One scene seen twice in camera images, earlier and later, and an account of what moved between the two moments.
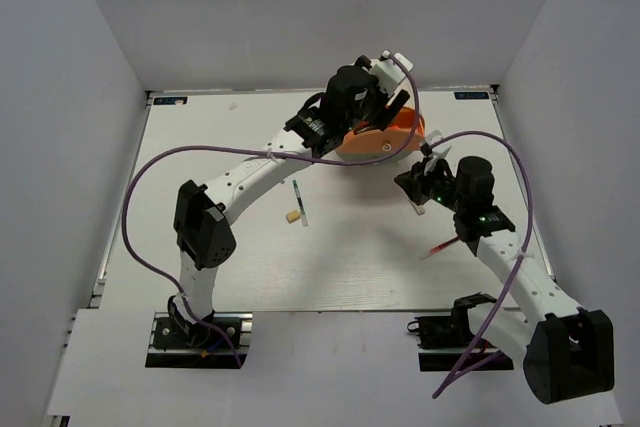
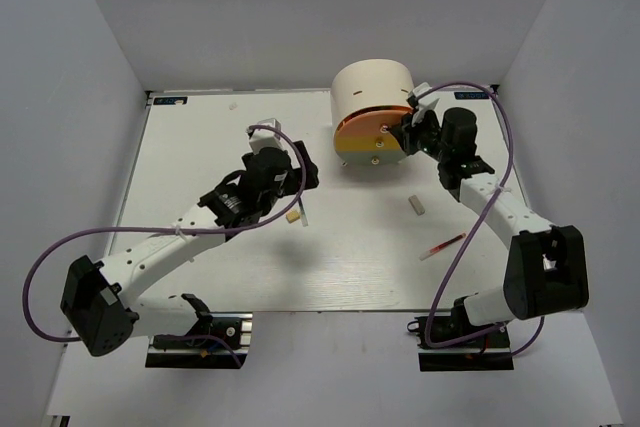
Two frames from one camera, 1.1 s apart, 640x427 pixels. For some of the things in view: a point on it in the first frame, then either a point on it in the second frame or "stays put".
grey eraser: (420, 209) stays put
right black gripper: (415, 182) -> (406, 131)
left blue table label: (170, 100) stays put
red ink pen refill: (440, 246) stays put
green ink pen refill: (300, 203) stays put
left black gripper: (382, 116) -> (296, 176)
